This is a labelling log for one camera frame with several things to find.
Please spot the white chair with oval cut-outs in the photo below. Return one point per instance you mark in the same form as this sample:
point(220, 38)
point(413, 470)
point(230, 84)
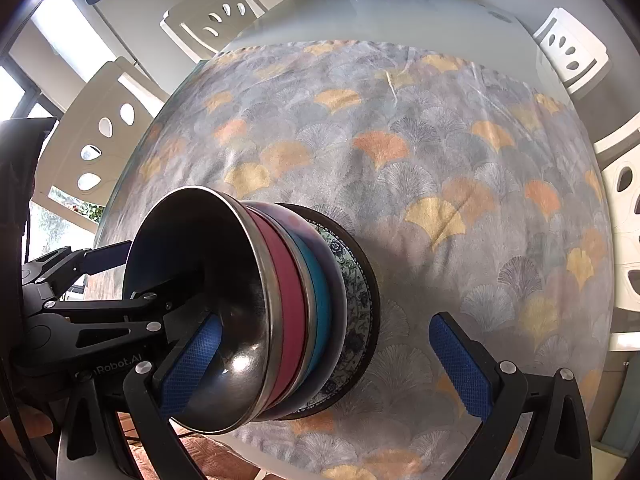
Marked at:
point(115, 85)
point(195, 25)
point(595, 60)
point(612, 160)

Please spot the red steel bowl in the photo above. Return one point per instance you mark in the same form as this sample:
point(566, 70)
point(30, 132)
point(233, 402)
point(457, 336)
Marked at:
point(225, 335)

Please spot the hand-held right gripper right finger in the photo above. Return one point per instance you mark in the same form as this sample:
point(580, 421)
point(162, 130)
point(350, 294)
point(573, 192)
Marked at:
point(460, 365)

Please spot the large blue steel bowl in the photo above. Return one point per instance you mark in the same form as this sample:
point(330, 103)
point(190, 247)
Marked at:
point(316, 300)

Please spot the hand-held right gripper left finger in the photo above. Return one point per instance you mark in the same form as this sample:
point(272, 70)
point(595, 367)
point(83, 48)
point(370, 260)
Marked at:
point(187, 365)

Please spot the dark cloth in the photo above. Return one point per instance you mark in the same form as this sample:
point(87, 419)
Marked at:
point(20, 170)

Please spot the pinkish quilted cloth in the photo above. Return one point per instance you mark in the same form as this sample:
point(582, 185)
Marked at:
point(220, 462)

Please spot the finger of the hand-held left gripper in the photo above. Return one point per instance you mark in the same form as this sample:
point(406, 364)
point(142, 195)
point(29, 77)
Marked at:
point(107, 257)
point(165, 305)

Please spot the leaf-printed grey tablecloth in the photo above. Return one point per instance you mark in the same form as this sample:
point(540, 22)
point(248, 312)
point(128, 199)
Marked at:
point(400, 210)

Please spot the floral ceramic plate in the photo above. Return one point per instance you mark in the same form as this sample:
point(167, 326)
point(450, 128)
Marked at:
point(357, 280)

